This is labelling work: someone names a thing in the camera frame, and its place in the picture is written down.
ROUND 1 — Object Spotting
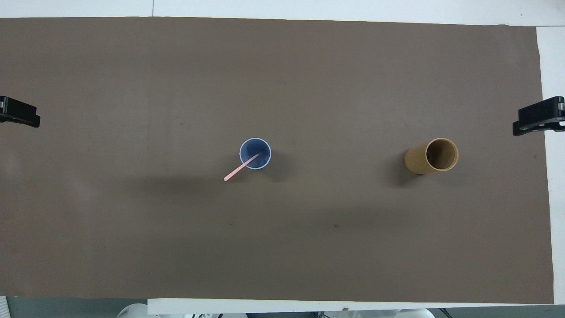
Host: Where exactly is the blue cup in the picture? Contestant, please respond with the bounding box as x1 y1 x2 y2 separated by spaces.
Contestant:
239 138 271 170

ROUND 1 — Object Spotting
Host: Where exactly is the pink chopstick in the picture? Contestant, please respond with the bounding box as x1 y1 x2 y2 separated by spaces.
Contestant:
224 152 264 182

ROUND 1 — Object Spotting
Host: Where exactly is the brown cardboard tube cup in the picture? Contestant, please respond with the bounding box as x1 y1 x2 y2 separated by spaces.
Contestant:
404 138 459 175

